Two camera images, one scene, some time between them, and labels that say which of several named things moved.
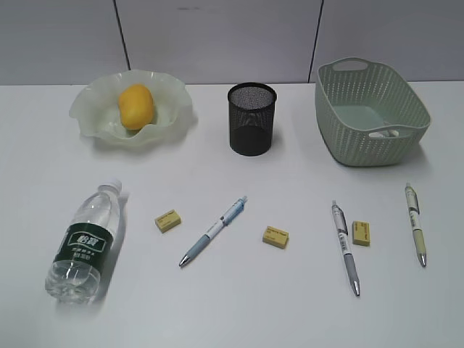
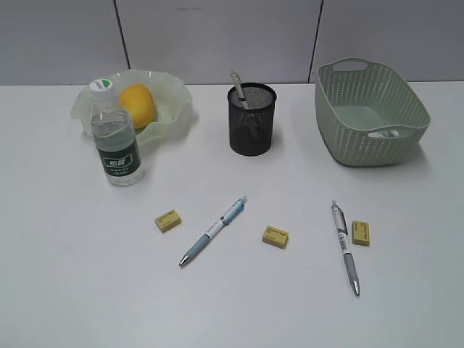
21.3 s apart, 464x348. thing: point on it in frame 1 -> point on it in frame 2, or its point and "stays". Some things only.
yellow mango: (135, 106) stays
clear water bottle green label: (74, 275) -> (114, 130)
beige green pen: (413, 206) -> (234, 75)
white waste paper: (384, 133) stays
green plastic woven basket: (367, 114) stays
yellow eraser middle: (275, 237) stays
